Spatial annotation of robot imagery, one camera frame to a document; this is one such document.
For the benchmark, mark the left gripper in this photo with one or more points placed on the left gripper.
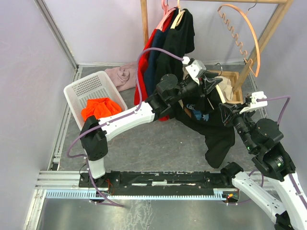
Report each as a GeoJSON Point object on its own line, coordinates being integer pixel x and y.
{"type": "Point", "coordinates": [209, 86]}

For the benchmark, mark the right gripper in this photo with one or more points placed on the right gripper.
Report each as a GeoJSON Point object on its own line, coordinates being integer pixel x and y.
{"type": "Point", "coordinates": [230, 112]}

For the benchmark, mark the cream hanger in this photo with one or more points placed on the cream hanger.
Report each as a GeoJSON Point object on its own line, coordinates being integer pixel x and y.
{"type": "Point", "coordinates": [179, 17]}
{"type": "Point", "coordinates": [218, 94]}

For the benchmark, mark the black t shirt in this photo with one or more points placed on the black t shirt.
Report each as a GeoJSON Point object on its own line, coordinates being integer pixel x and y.
{"type": "Point", "coordinates": [179, 41]}
{"type": "Point", "coordinates": [203, 115]}

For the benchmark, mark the peach hanger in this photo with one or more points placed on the peach hanger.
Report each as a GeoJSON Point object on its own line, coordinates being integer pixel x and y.
{"type": "Point", "coordinates": [249, 36]}

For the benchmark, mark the orange t shirt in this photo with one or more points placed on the orange t shirt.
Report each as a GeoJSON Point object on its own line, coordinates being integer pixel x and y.
{"type": "Point", "coordinates": [100, 108]}

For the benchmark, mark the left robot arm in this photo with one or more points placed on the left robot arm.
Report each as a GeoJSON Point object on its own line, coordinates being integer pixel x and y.
{"type": "Point", "coordinates": [96, 133]}

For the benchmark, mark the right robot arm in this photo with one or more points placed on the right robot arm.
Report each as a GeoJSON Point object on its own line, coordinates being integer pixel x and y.
{"type": "Point", "coordinates": [263, 140]}

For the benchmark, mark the navy blue t shirt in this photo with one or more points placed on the navy blue t shirt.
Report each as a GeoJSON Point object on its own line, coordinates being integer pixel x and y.
{"type": "Point", "coordinates": [149, 74]}

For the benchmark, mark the red t shirt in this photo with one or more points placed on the red t shirt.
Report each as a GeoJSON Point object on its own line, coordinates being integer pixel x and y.
{"type": "Point", "coordinates": [146, 64]}

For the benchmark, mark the pink hanger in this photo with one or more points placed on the pink hanger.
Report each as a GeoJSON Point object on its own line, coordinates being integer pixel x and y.
{"type": "Point", "coordinates": [167, 13]}

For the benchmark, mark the beige cloth in rack base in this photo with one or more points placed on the beige cloth in rack base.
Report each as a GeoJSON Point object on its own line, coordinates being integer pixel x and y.
{"type": "Point", "coordinates": [229, 88]}

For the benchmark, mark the wooden clothes rack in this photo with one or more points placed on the wooden clothes rack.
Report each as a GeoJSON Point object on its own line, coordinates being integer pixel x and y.
{"type": "Point", "coordinates": [271, 26]}

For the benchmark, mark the pink cloth on floor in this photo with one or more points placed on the pink cloth on floor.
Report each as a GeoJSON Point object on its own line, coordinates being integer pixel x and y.
{"type": "Point", "coordinates": [123, 77]}

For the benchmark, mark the white plastic basket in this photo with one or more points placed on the white plastic basket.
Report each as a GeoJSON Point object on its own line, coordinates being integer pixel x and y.
{"type": "Point", "coordinates": [95, 85]}

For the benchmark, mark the corner aluminium profile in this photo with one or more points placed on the corner aluminium profile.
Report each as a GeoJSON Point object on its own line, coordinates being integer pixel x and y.
{"type": "Point", "coordinates": [56, 31]}

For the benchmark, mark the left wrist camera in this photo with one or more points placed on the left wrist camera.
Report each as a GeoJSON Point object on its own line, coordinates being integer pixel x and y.
{"type": "Point", "coordinates": [193, 68]}

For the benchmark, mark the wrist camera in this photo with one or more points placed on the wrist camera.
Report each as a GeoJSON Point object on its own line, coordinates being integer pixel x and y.
{"type": "Point", "coordinates": [254, 102]}
{"type": "Point", "coordinates": [193, 68]}

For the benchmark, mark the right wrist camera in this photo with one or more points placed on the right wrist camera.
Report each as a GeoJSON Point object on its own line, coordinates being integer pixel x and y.
{"type": "Point", "coordinates": [254, 102]}

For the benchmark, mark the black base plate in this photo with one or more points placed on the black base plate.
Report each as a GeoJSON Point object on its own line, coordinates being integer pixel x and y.
{"type": "Point", "coordinates": [158, 183]}

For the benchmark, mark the aluminium frame rail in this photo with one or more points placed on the aluminium frame rail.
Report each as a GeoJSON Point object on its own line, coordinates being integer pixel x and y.
{"type": "Point", "coordinates": [60, 204]}

